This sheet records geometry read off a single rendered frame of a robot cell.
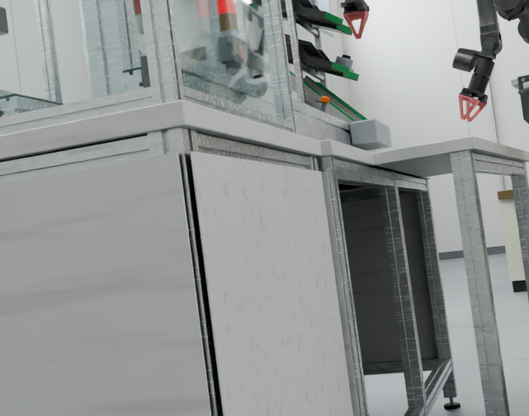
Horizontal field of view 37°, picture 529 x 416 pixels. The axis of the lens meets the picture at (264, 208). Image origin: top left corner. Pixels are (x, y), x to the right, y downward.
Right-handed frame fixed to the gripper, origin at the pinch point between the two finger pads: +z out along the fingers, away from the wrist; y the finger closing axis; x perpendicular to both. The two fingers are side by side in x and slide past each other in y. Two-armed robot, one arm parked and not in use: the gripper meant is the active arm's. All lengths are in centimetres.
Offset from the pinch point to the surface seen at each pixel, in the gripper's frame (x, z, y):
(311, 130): 1, 33, 63
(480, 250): 31, 63, 39
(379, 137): 7.2, 32.2, 21.6
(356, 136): 1.9, 31.5, 24.1
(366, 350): -23, 102, -69
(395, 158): 14, 39, 39
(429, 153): 22, 39, 40
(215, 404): 8, 73, 142
